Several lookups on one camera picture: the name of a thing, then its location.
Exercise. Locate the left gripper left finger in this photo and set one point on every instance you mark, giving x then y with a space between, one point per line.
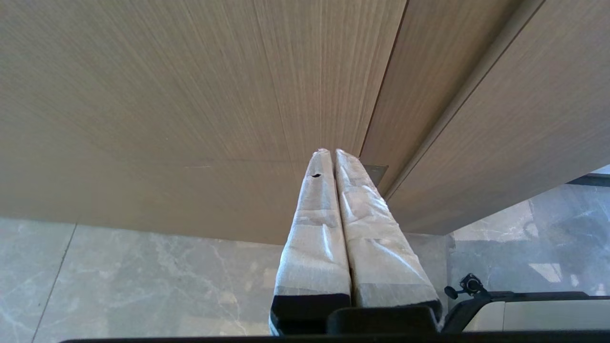
312 247

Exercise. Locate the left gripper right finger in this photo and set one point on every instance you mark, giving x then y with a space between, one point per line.
376 247

